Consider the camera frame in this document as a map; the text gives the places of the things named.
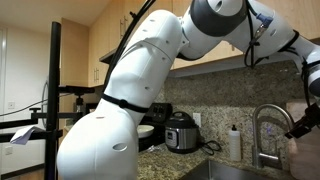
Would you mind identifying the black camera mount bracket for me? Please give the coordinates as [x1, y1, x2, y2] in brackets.
[58, 84, 96, 115]

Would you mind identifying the wooden cutting board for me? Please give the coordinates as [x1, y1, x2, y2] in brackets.
[286, 99, 320, 180]

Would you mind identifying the white wall outlet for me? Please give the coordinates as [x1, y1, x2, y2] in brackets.
[192, 112, 202, 128]

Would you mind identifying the white paper tag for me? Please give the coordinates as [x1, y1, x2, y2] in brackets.
[9, 125, 45, 146]

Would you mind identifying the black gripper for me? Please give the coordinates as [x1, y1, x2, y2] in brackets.
[284, 102, 320, 140]

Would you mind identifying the black upright stand pole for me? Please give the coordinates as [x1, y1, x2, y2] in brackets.
[43, 21, 63, 180]

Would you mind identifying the steel electric pressure cooker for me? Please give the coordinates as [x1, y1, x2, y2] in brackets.
[164, 111, 203, 155]

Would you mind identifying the black arm strap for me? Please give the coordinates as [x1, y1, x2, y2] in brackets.
[101, 93, 150, 114]

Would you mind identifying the brushed steel gooseneck faucet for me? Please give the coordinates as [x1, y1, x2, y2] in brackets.
[252, 103, 296, 170]

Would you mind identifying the black horizontal stand bar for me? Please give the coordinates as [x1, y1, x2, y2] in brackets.
[0, 106, 68, 144]

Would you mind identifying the black kitchen stove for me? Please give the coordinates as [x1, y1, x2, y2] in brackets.
[137, 102, 174, 153]

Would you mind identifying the long wooden wall cabinet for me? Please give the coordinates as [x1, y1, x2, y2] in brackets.
[168, 0, 320, 78]

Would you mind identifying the white soap dispenser bottle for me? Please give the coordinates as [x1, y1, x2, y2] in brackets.
[228, 124, 242, 163]

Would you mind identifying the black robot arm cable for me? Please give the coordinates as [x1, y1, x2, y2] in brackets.
[102, 0, 313, 108]

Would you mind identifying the thin black wall cable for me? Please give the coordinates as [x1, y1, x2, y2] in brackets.
[0, 99, 48, 118]

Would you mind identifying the black cooker power cable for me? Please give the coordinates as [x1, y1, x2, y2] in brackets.
[199, 139, 222, 156]

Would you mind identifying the small wooden wall cabinet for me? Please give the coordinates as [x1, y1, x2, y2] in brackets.
[59, 0, 174, 88]

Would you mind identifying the stainless steel sink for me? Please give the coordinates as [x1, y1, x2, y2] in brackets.
[179, 158, 276, 180]

